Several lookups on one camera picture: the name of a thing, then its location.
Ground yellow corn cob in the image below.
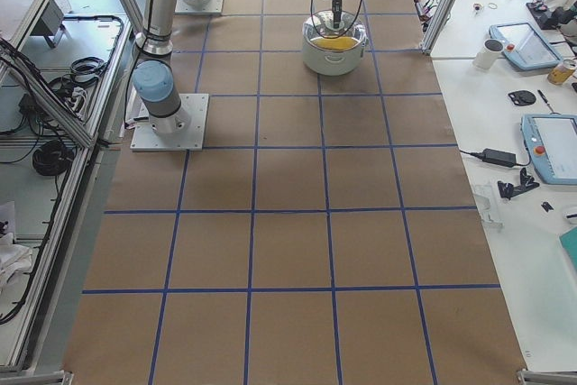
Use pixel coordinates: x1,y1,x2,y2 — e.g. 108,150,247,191
311,36,358,51

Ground pale green electric pot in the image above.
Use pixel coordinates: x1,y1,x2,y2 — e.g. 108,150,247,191
302,31,368,76

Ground glass pot lid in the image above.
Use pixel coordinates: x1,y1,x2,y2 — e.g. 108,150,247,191
302,10,367,49

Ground white mug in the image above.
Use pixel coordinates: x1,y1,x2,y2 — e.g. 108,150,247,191
472,38,504,70

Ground upper teach pendant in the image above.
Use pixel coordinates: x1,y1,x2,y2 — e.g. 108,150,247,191
489,22,563,70

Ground teach pendant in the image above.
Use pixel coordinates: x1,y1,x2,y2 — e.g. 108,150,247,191
489,22,563,70
520,115,576,186

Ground black round disc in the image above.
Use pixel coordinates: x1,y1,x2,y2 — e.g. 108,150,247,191
508,90,536,106

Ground black power brick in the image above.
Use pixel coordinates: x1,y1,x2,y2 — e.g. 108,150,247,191
481,148,517,168

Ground yellow drink can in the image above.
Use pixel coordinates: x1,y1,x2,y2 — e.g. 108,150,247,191
547,60,576,86

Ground lower teach pendant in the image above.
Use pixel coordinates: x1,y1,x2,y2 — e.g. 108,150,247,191
520,115,576,186

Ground grey box on stand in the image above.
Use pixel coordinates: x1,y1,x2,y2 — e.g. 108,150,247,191
31,0,66,49

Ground black right cable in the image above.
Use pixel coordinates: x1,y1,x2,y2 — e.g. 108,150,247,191
309,0,365,40

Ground coiled black cable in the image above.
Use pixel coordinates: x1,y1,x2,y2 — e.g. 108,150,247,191
32,139,76,179

